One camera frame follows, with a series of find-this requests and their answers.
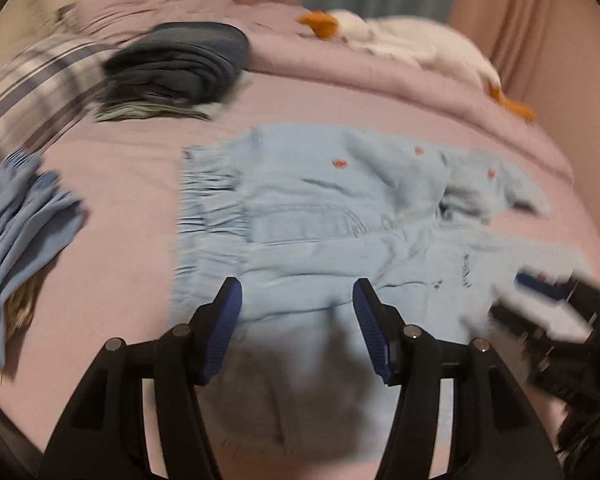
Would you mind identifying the light blue denim pants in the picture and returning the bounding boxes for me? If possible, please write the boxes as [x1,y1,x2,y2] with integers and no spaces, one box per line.
[170,124,590,460]

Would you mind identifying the blue crumpled garment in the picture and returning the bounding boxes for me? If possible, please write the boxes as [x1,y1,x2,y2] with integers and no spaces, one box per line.
[0,150,84,372]

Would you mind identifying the lilac duvet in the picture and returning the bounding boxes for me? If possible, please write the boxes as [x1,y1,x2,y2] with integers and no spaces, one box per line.
[61,0,577,187]

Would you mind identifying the white goose plush toy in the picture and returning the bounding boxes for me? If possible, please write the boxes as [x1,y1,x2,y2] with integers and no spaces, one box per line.
[297,10,536,122]

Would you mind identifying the light green folded garment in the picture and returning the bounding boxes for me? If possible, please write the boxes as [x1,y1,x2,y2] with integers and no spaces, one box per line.
[93,72,251,122]

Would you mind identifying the plaid pillow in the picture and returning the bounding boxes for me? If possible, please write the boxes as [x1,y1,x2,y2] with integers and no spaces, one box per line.
[0,34,114,163]

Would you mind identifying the dark blue folded jeans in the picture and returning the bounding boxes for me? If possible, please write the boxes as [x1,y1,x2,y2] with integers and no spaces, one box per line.
[102,22,250,107]

